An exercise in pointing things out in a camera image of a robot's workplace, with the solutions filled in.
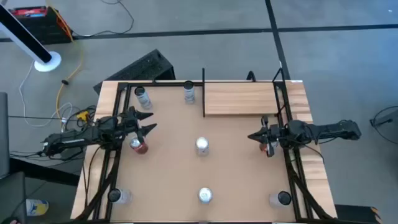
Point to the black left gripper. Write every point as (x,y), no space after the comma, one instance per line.
(129,124)

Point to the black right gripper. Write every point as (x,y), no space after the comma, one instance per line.
(273,133)

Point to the red cola can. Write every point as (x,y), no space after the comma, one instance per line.
(263,147)
(140,148)

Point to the white Celsius energy drink can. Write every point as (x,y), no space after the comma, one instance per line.
(143,99)
(189,95)

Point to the silver diet cola can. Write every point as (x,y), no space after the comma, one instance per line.
(202,146)
(205,195)

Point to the white can with black lid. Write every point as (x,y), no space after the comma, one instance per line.
(124,196)
(275,200)

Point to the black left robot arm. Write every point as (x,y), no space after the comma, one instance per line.
(77,140)

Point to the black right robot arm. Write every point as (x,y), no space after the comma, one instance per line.
(329,129)

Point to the light wooden shelf board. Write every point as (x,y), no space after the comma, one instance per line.
(241,99)

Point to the black perforated case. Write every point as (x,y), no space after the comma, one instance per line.
(146,67)

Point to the tan work surface board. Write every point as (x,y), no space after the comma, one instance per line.
(174,174)

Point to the yellow power connector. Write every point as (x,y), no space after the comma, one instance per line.
(82,115)

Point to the black power adapter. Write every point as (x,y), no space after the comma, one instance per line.
(73,154)

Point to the black base beam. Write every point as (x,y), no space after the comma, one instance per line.
(46,174)

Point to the white stand with black pole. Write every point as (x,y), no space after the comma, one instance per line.
(46,62)

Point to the black case with orange edge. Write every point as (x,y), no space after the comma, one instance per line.
(354,214)

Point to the black crate with red lid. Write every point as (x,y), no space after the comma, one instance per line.
(43,29)

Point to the white and yellow container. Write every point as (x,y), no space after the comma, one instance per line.
(36,207)

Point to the black aluminium table frame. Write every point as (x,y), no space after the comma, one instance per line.
(168,84)

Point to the black metal shelf frame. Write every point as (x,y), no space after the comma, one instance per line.
(203,93)

